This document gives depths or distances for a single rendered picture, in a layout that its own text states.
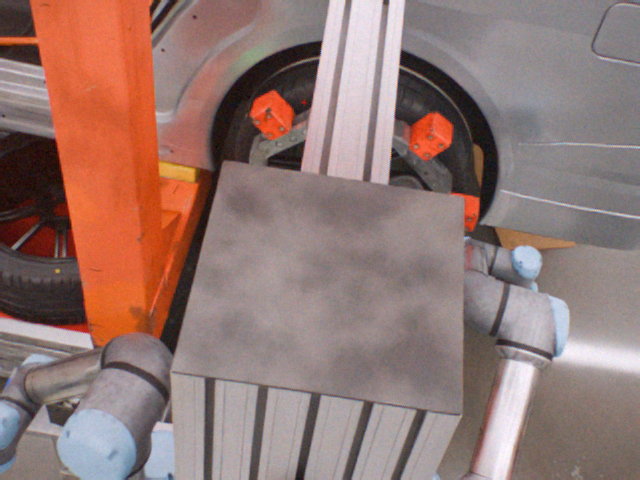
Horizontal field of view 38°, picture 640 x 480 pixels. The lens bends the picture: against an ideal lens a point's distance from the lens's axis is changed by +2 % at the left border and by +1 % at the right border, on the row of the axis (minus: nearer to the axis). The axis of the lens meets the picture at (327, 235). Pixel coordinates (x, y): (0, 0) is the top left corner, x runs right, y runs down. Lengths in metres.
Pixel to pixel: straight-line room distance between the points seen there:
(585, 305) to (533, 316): 1.68
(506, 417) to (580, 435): 1.39
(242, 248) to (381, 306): 0.14
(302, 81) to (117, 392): 1.18
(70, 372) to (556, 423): 1.98
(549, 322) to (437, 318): 1.06
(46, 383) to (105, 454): 0.35
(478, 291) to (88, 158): 0.84
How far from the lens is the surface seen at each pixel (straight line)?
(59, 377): 1.68
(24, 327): 2.80
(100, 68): 1.75
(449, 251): 0.88
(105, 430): 1.39
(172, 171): 2.70
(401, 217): 0.89
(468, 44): 2.20
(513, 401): 1.87
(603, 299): 3.59
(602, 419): 3.31
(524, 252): 2.27
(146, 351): 1.45
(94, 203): 2.04
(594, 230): 2.65
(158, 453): 1.83
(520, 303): 1.88
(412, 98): 2.34
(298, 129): 2.31
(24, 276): 2.76
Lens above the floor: 2.70
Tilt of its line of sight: 51 degrees down
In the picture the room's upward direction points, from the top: 10 degrees clockwise
